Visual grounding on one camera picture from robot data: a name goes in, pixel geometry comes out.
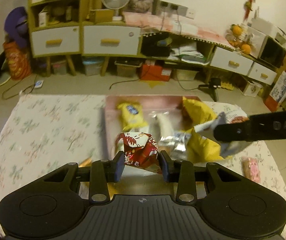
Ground gold bar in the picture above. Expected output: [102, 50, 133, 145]
[79, 158, 92, 167]

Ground yellow snack bag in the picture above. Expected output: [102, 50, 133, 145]
[185, 128, 230, 163]
[181, 97, 217, 131]

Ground red white candy packet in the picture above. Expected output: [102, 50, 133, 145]
[115, 132, 161, 173]

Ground clear white wafer packet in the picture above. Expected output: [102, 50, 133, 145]
[150, 112, 191, 160]

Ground pink nougat bar packet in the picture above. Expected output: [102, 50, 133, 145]
[242, 157, 261, 183]

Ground small yellow blue packet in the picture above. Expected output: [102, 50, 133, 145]
[116, 102, 148, 132]

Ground white nut snack packet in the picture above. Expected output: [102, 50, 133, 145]
[194, 109, 253, 158]

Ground pink silver cardboard box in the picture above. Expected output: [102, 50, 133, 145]
[104, 95, 224, 170]

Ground floral tablecloth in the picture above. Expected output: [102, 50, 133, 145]
[0, 95, 286, 239]

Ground white drawer cabinet right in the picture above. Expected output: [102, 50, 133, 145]
[210, 47, 277, 85]

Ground white drawer cabinet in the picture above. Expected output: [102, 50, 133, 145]
[210, 47, 277, 85]
[27, 0, 141, 57]

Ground oranges on stand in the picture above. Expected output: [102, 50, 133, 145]
[225, 23, 251, 55]

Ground red storage box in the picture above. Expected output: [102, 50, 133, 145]
[139, 64, 172, 82]

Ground orange cartoon bag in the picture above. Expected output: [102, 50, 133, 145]
[3, 41, 32, 80]

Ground white drawer cabinet left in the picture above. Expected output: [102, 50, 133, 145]
[27, 0, 141, 57]

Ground purple hat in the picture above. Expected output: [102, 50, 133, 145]
[4, 7, 29, 48]

